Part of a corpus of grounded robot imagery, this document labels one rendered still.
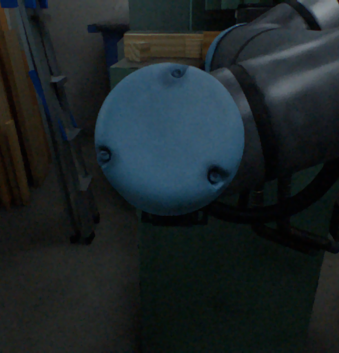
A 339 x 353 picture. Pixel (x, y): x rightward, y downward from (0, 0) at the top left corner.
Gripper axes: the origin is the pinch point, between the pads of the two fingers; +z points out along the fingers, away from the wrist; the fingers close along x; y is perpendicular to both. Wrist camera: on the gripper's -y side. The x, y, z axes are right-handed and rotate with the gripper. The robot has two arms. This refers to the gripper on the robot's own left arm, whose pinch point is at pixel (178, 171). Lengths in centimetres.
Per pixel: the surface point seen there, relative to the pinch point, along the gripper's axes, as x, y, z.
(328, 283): 60, 33, 101
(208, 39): 4.8, -31.2, 23.3
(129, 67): -10.5, -21.5, 15.1
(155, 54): -7.2, -30.7, 29.7
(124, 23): -43, -116, 174
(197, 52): 2.6, -30.3, 27.6
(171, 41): -3.5, -33.2, 28.3
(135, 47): -10.7, -28.6, 21.7
